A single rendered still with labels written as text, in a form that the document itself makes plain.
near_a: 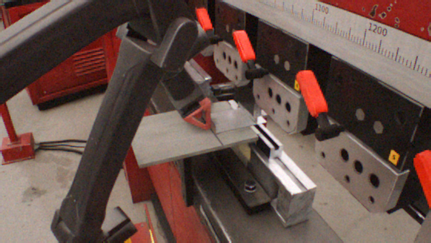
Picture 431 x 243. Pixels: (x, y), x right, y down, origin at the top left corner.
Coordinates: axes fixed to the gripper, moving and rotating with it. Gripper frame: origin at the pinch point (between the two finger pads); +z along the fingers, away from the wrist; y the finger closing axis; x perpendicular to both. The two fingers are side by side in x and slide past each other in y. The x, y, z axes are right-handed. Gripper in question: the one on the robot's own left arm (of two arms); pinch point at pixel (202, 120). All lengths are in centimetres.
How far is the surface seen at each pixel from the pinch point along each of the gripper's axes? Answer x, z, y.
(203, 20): -12.6, -16.8, 8.1
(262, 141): -7.9, 5.9, -10.4
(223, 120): -4.0, 3.0, -0.5
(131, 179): 49, 67, 85
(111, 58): 17, 5, 85
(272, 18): -18.6, -20.0, -14.8
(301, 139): -55, 142, 106
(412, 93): -19, -19, -44
